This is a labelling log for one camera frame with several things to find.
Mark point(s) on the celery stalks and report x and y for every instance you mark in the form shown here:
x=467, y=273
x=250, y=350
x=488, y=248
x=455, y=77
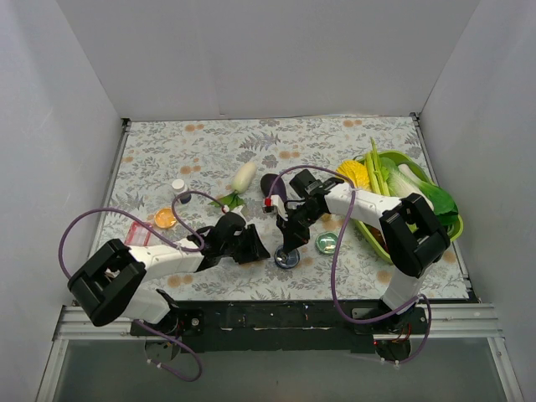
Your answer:
x=378, y=169

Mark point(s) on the floral table mat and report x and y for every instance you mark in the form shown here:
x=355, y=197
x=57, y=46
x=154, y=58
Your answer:
x=207, y=155

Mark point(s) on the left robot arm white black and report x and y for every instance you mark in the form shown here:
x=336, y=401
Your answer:
x=109, y=284

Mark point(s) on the green bok choy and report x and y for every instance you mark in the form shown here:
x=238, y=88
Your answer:
x=444, y=206

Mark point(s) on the white blue pill bottle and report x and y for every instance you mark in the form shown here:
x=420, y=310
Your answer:
x=180, y=188

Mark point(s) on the pink rectangular pill box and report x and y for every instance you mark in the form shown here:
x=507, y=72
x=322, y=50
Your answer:
x=137, y=235

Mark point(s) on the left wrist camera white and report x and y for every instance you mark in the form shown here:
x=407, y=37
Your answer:
x=237, y=210

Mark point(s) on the white radish with leaves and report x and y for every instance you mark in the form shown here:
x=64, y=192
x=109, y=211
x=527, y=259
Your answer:
x=239, y=184

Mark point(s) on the green vegetable basket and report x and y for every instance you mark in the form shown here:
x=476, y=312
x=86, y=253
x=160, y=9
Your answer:
x=454, y=230

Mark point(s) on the blue round pill box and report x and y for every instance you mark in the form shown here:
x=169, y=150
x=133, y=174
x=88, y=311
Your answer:
x=286, y=260

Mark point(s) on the black front rail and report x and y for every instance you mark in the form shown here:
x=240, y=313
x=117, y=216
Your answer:
x=281, y=325

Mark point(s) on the napa cabbage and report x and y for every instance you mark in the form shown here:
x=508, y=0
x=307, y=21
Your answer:
x=400, y=185

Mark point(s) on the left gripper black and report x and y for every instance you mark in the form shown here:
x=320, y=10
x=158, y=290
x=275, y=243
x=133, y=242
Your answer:
x=244, y=248

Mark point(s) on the green round pill box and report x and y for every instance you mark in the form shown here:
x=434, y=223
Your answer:
x=326, y=243

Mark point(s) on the purple eggplant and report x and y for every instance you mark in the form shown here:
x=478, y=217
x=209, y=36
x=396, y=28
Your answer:
x=271, y=184

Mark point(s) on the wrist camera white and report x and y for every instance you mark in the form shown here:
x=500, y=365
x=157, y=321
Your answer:
x=275, y=204
x=237, y=210

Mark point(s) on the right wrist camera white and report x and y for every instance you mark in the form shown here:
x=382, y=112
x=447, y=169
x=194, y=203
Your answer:
x=275, y=204

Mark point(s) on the orange round pill box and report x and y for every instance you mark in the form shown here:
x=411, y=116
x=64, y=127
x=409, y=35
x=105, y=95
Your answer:
x=164, y=218

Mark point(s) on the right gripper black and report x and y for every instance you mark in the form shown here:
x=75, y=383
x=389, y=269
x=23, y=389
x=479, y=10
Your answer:
x=292, y=228

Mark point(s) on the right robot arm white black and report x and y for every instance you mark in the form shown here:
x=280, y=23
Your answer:
x=413, y=234

